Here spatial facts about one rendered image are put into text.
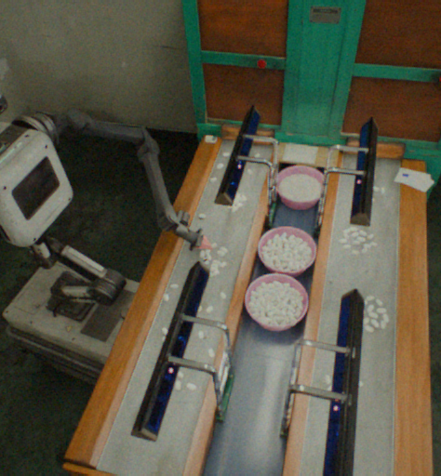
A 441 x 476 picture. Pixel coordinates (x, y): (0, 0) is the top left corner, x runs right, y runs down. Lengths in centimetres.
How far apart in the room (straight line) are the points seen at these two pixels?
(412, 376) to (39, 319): 172
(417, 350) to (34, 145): 161
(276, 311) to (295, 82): 115
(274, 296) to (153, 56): 214
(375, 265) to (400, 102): 82
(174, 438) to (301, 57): 176
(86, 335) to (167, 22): 210
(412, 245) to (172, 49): 213
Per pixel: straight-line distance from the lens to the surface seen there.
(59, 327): 247
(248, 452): 187
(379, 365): 198
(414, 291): 216
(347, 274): 217
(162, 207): 211
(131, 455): 185
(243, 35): 243
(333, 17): 233
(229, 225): 231
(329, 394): 148
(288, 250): 222
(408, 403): 192
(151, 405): 149
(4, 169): 175
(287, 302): 206
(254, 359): 199
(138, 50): 364
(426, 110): 257
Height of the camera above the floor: 248
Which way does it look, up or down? 51 degrees down
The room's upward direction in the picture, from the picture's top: 5 degrees counter-clockwise
